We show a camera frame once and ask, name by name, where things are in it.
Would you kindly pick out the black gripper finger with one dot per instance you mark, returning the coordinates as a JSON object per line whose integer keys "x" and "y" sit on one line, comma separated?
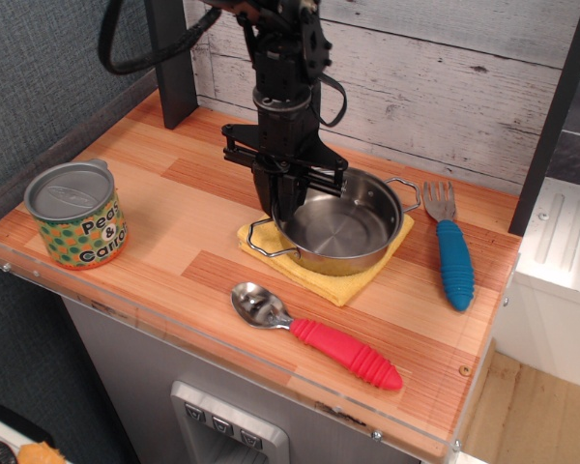
{"x": 265, "y": 184}
{"x": 290, "y": 193}

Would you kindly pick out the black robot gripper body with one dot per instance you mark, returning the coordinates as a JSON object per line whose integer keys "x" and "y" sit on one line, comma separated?
{"x": 286, "y": 139}

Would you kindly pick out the stainless steel pot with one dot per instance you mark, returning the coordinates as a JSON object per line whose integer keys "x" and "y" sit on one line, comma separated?
{"x": 345, "y": 235}

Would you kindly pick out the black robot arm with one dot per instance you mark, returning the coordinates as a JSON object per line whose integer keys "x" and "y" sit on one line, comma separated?
{"x": 289, "y": 53}

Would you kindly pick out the peas and carrots can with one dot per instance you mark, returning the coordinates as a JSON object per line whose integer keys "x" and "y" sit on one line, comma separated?
{"x": 77, "y": 209}

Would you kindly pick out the yellow folded cloth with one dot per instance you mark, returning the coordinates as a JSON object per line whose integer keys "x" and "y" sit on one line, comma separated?
{"x": 339, "y": 290}

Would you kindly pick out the grey cabinet with dispenser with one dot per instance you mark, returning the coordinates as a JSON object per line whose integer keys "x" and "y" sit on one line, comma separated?
{"x": 178, "y": 406}

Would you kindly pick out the white toy sink unit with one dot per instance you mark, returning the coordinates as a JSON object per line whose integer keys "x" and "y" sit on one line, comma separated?
{"x": 538, "y": 323}

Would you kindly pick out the orange object at corner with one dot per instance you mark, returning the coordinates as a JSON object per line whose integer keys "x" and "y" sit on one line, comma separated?
{"x": 40, "y": 453}

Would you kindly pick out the spoon with red handle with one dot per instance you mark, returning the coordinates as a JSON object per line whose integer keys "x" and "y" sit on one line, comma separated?
{"x": 262, "y": 309}

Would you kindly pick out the fork with blue handle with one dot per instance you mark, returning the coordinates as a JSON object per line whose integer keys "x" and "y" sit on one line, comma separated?
{"x": 457, "y": 271}

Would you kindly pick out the dark right shelf post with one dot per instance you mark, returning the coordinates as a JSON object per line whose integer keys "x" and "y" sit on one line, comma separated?
{"x": 554, "y": 122}

